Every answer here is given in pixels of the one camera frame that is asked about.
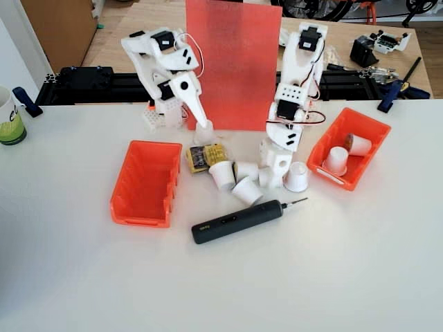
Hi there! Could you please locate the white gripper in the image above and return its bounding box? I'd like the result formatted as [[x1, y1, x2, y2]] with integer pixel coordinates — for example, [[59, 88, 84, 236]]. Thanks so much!
[[170, 71, 213, 130], [259, 138, 293, 190]]

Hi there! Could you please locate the white coffee pod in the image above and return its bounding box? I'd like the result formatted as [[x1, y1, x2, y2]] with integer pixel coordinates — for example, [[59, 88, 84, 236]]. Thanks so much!
[[208, 160, 238, 191], [283, 161, 311, 193], [230, 176, 264, 205], [192, 120, 216, 145], [257, 167, 274, 190], [323, 147, 349, 176]]

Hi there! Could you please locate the blue lid coffee pod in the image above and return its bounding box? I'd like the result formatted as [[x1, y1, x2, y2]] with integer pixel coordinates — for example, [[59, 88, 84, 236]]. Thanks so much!
[[235, 160, 260, 181]]

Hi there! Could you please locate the yellow and black packet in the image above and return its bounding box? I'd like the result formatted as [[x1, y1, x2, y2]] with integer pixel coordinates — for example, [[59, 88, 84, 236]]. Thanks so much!
[[186, 142, 226, 176]]

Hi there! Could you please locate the orange bin with white label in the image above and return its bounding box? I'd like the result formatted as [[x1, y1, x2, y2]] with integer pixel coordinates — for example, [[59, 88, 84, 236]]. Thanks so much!
[[306, 107, 392, 192]]

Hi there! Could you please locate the orange plastic bin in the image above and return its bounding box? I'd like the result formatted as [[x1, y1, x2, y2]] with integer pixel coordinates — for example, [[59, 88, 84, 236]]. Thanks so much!
[[109, 140, 183, 230]]

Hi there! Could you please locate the red lid coffee pod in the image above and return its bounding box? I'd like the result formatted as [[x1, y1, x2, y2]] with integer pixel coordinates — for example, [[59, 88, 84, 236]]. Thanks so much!
[[344, 133, 373, 157]]

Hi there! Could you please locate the red foam sheet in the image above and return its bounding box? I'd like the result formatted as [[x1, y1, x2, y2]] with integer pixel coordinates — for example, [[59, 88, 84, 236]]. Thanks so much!
[[186, 0, 283, 132]]

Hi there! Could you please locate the dark grey electric screwdriver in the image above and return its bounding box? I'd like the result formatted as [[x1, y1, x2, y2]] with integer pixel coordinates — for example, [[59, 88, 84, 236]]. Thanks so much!
[[191, 197, 309, 246]]

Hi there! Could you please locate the blue clamp with black bar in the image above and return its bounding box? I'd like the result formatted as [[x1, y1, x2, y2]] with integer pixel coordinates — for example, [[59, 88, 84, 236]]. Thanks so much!
[[377, 57, 430, 113]]

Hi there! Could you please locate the silver metal clamp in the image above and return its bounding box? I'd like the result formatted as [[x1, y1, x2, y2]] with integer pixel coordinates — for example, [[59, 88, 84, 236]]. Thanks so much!
[[359, 66, 399, 84]]

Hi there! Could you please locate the black printed part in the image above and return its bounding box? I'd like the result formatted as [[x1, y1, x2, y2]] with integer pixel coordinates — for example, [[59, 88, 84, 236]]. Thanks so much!
[[349, 35, 379, 68]]

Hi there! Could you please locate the black bicycle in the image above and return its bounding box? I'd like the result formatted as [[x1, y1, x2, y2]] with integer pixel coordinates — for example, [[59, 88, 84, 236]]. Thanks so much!
[[278, 0, 368, 21]]

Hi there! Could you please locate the white device with circuit board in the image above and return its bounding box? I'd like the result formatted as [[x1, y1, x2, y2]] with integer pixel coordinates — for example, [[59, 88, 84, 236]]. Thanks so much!
[[368, 30, 412, 55]]

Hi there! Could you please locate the white and green mug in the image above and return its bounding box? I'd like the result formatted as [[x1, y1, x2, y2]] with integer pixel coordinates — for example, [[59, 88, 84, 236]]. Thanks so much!
[[0, 84, 28, 146]]

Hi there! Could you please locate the orange stand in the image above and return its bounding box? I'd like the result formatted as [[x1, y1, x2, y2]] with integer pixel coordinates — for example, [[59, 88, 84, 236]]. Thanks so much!
[[365, 0, 379, 25]]

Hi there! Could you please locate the black aluminium rail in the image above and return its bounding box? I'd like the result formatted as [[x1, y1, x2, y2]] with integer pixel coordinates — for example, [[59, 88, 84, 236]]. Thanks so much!
[[34, 68, 388, 105]]

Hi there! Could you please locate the black handled screwdriver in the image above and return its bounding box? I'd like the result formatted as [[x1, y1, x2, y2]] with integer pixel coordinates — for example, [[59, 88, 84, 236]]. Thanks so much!
[[327, 62, 357, 72]]

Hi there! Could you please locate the blue clamp handle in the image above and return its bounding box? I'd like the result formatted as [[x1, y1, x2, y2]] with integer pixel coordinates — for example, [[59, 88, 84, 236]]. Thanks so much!
[[12, 86, 44, 118]]

